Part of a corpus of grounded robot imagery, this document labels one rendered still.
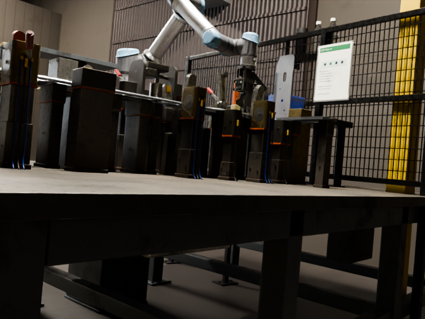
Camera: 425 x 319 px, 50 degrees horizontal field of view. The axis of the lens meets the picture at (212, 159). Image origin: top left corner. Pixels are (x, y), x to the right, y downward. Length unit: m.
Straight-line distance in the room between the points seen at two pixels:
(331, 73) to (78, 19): 5.43
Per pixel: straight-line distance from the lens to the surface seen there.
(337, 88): 2.52
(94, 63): 2.09
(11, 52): 1.44
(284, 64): 2.41
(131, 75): 2.12
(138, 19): 6.21
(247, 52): 2.14
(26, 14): 7.65
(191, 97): 1.75
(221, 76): 2.32
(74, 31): 7.51
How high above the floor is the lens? 0.76
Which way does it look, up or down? 1 degrees up
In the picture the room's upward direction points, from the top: 5 degrees clockwise
